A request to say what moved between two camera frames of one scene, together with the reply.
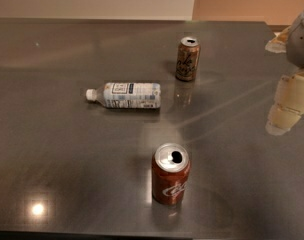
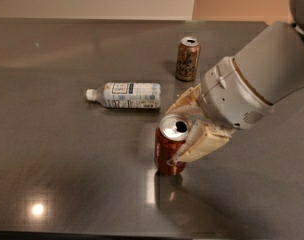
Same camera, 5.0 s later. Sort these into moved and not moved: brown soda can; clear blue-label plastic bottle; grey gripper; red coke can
Moved: grey gripper; red coke can
Not moved: brown soda can; clear blue-label plastic bottle
